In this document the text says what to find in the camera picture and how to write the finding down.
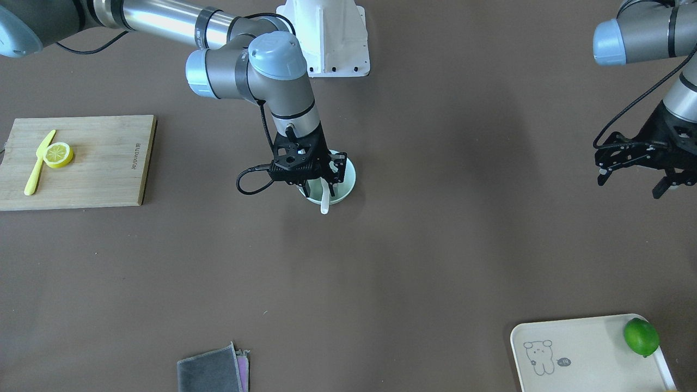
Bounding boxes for green lime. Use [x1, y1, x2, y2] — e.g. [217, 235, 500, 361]
[623, 317, 660, 358]

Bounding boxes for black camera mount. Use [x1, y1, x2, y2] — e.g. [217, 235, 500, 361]
[268, 125, 323, 185]

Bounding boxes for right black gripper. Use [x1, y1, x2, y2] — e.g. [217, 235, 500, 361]
[301, 127, 348, 198]

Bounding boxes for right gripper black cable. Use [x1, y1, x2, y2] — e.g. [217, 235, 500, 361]
[236, 101, 276, 195]

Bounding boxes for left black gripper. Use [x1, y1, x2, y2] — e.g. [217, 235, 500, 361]
[595, 102, 696, 199]

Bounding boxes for yellow plastic knife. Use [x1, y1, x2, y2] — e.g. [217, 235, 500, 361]
[24, 129, 57, 196]

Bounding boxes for grey folded cloth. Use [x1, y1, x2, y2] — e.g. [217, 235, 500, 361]
[177, 342, 242, 391]

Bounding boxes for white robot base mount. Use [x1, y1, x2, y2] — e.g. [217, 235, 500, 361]
[276, 1, 371, 78]

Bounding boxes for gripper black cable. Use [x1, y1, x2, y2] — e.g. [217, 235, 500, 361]
[592, 46, 697, 150]
[236, 101, 276, 195]

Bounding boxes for cream tray with bunny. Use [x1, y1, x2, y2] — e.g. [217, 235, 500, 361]
[510, 314, 677, 391]

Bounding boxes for white plastic spoon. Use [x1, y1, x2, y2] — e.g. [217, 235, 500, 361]
[320, 178, 333, 215]

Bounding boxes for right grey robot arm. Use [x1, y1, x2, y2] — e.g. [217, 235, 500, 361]
[1, 1, 347, 199]

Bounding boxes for pink purple cloth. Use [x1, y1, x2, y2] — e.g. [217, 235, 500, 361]
[236, 350, 250, 392]

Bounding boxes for light green bowl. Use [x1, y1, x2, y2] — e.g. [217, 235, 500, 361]
[306, 158, 356, 204]

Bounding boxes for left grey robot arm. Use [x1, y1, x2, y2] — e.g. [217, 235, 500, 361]
[592, 1, 696, 199]

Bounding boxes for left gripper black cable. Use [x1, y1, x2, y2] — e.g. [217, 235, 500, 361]
[592, 46, 697, 150]

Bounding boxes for wooden cutting board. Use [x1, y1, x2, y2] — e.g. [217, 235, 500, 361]
[1, 115, 157, 211]

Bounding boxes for half lemon slice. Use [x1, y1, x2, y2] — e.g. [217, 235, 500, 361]
[43, 142, 75, 168]

